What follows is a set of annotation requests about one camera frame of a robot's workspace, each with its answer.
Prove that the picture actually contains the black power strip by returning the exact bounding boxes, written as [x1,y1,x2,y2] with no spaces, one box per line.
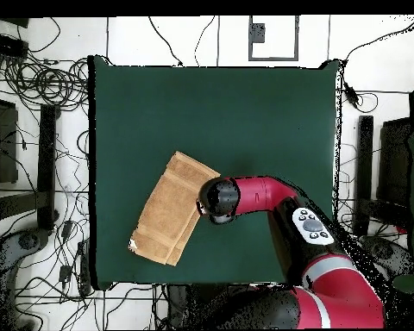
[0,33,29,59]

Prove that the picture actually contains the dark green table cloth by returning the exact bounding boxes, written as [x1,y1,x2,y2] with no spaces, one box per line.
[87,54,342,291]

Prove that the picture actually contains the grey floor hatch frame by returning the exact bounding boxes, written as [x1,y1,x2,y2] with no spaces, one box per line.
[248,15,300,62]

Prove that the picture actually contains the black stand base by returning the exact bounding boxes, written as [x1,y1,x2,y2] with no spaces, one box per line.
[0,103,60,231]
[352,115,414,237]

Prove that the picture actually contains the coiled black cables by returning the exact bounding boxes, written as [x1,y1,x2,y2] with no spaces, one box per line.
[0,51,90,111]

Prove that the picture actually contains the tan terry towel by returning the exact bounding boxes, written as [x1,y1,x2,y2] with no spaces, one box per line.
[128,150,222,267]

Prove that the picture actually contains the thin black cable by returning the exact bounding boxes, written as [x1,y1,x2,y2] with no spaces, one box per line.
[193,15,216,67]
[147,15,185,67]

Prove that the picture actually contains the black cable with adapter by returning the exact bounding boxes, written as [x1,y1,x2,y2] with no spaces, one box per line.
[341,15,414,114]

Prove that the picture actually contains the black box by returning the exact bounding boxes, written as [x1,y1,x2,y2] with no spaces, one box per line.
[0,96,19,185]
[377,116,414,208]

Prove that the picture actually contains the grey swivel chair base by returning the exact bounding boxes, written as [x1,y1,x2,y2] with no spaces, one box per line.
[0,228,51,280]
[360,235,414,280]

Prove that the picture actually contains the grey floor socket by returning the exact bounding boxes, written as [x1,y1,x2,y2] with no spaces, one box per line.
[248,22,266,44]

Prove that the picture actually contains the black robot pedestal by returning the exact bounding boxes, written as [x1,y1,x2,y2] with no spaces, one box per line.
[166,284,229,330]

